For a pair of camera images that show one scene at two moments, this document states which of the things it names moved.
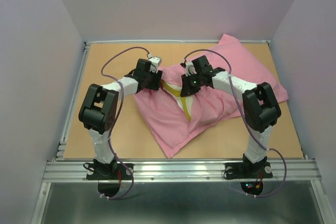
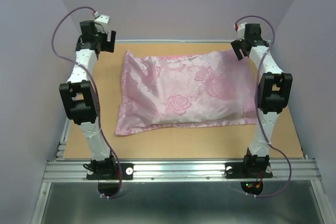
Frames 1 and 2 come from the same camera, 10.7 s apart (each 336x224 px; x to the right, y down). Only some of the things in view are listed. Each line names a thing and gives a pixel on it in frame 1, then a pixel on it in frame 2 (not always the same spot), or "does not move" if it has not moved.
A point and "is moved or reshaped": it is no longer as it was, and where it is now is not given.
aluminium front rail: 211,170 does not move
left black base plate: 109,171 does not move
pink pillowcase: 214,108 is moved or reshaped
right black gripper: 186,90 -> 238,45
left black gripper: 155,85 -> 109,46
